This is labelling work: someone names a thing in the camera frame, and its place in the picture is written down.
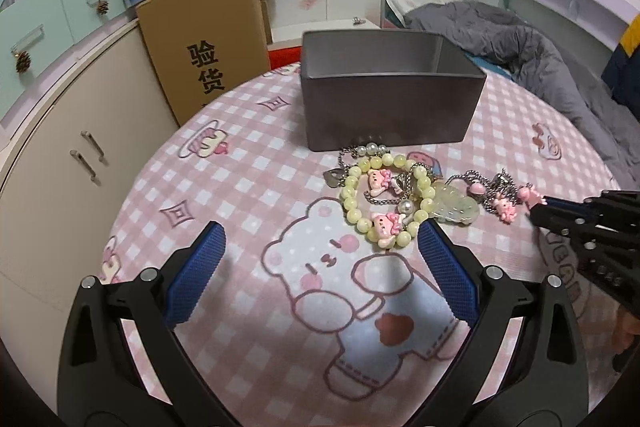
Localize silver chain with pink charms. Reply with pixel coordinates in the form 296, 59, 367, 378
444, 170, 548, 223

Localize pale green jade pendant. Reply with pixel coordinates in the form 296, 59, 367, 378
430, 180, 480, 227

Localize yellow-green bead bracelet with charms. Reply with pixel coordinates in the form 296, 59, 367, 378
339, 152, 437, 249

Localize person's right hand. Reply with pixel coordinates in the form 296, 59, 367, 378
612, 305, 640, 373

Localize navy and yellow jacket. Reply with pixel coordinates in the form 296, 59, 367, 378
601, 15, 640, 119

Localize grey duvet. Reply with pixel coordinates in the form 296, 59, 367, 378
404, 1, 639, 190

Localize grey metal rectangular box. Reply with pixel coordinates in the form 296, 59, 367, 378
299, 29, 487, 152

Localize pink checkered cartoon tablecloth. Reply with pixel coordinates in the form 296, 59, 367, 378
103, 64, 617, 426

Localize red storage bench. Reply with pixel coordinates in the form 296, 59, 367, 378
268, 44, 302, 69

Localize mint green drawer unit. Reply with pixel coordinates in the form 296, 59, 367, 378
0, 0, 126, 114

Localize tall brown cardboard box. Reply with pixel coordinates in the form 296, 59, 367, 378
136, 0, 270, 124

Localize beige cabinet with handles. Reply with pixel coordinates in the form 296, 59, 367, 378
1, 23, 177, 407

